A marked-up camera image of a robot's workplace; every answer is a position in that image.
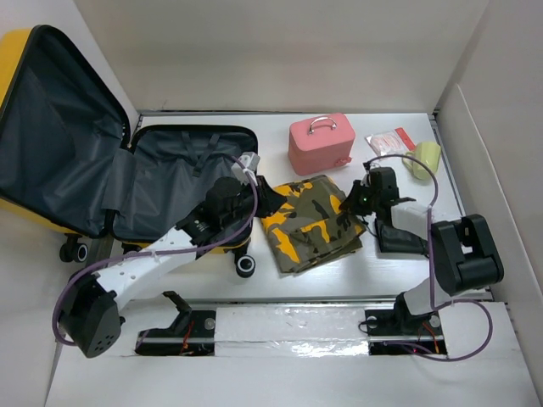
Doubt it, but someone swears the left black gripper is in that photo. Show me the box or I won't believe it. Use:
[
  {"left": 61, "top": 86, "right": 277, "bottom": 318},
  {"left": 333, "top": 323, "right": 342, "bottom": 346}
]
[{"left": 221, "top": 176, "right": 286, "bottom": 230}]

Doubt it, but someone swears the camouflage garment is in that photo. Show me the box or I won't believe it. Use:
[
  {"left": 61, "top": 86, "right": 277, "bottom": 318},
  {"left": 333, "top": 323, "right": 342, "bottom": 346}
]
[{"left": 261, "top": 175, "right": 366, "bottom": 274}]

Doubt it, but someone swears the black pouch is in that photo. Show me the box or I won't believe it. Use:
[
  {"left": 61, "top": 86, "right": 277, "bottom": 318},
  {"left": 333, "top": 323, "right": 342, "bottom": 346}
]
[{"left": 374, "top": 220, "right": 428, "bottom": 256}]

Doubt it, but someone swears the pink cosmetic case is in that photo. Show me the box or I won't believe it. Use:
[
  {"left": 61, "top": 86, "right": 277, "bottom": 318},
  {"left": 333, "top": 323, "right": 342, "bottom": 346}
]
[{"left": 288, "top": 113, "right": 355, "bottom": 176}]

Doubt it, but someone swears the clear plastic bag red label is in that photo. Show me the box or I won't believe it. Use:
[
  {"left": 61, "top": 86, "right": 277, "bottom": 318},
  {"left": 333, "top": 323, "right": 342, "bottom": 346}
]
[{"left": 365, "top": 127, "right": 416, "bottom": 157}]

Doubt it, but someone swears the pale yellow-green mug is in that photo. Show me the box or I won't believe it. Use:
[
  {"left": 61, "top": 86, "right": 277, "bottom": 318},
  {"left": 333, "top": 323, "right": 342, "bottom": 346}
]
[{"left": 402, "top": 142, "right": 441, "bottom": 181}]

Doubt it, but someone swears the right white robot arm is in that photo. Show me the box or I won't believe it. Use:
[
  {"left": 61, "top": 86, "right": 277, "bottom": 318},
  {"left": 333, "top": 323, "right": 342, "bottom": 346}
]
[{"left": 340, "top": 167, "right": 504, "bottom": 334}]

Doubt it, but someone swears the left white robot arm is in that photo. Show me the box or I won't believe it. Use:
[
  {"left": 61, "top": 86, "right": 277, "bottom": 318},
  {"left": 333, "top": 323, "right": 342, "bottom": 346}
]
[{"left": 52, "top": 176, "right": 287, "bottom": 358}]

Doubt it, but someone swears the yellow hard-shell suitcase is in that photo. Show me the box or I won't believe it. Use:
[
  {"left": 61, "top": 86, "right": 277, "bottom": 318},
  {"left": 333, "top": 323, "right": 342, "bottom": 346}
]
[{"left": 1, "top": 25, "right": 258, "bottom": 263}]

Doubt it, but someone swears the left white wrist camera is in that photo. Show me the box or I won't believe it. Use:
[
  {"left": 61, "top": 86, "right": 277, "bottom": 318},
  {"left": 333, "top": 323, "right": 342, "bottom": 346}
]
[{"left": 232, "top": 152, "right": 260, "bottom": 184}]

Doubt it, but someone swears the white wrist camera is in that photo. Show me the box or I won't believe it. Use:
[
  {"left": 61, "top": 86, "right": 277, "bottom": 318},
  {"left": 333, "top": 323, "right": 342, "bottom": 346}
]
[
  {"left": 390, "top": 201, "right": 431, "bottom": 237},
  {"left": 232, "top": 152, "right": 260, "bottom": 184}
]

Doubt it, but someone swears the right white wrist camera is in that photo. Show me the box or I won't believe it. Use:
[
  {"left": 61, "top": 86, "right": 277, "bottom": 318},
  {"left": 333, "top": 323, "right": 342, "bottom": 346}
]
[{"left": 390, "top": 201, "right": 431, "bottom": 237}]

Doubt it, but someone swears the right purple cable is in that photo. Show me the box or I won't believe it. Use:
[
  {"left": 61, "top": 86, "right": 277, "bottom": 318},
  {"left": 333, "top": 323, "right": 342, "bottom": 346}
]
[{"left": 364, "top": 154, "right": 495, "bottom": 362}]

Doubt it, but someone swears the purple cable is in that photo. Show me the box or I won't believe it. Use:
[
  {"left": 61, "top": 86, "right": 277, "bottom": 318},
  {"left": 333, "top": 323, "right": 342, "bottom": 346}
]
[
  {"left": 51, "top": 153, "right": 260, "bottom": 347},
  {"left": 364, "top": 154, "right": 495, "bottom": 362}
]

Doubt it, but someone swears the metal rail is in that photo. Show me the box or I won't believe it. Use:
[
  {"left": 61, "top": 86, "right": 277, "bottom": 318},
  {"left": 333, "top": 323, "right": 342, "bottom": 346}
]
[{"left": 188, "top": 298, "right": 395, "bottom": 306}]

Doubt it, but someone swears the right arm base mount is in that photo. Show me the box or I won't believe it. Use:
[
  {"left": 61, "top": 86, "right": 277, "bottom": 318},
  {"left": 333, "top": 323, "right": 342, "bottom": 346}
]
[{"left": 358, "top": 308, "right": 447, "bottom": 356}]

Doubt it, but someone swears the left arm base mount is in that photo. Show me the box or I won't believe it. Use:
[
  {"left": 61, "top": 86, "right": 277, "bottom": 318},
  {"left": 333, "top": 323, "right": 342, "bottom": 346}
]
[{"left": 135, "top": 291, "right": 216, "bottom": 357}]

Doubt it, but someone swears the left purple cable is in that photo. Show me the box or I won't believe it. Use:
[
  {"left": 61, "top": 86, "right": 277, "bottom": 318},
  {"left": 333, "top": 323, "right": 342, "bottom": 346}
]
[{"left": 51, "top": 153, "right": 260, "bottom": 347}]

